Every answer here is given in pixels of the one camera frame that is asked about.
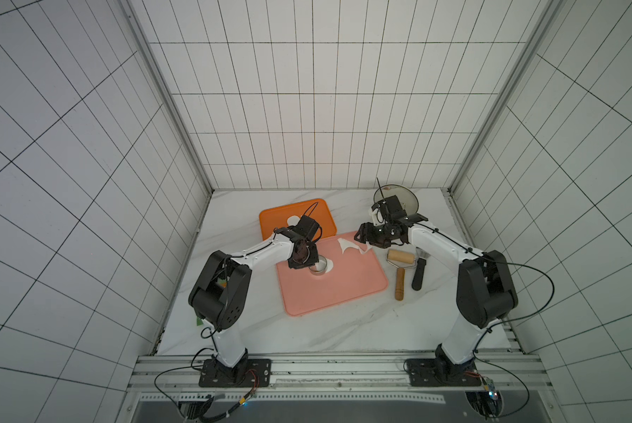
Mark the small round metal cutter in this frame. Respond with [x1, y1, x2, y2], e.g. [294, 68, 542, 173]
[309, 256, 326, 276]

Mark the white dough trim strip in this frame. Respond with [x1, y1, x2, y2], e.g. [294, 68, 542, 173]
[338, 237, 369, 255]

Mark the wooden dough roller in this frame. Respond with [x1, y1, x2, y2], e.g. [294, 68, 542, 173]
[386, 250, 416, 301]

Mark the black handled metal scraper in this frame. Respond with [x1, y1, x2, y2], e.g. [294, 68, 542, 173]
[411, 248, 430, 291]

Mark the pink silicone mat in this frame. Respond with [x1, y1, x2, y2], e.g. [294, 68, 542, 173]
[277, 232, 388, 317]

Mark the white dough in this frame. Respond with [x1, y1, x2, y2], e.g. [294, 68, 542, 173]
[286, 215, 301, 227]
[321, 257, 334, 273]

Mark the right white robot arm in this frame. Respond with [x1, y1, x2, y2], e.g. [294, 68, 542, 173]
[355, 196, 519, 367]

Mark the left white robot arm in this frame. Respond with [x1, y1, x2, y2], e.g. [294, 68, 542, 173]
[188, 215, 322, 369]

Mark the white dough on orange mat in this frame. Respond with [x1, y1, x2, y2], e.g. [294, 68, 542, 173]
[286, 215, 301, 227]

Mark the orange silicone mat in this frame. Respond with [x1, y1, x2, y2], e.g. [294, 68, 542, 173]
[259, 198, 337, 240]

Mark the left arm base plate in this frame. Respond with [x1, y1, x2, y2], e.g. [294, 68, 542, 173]
[198, 359, 272, 388]

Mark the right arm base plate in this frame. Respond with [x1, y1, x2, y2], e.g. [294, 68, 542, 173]
[403, 358, 482, 388]

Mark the aluminium mounting rail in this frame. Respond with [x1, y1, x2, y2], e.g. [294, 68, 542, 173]
[118, 349, 564, 422]

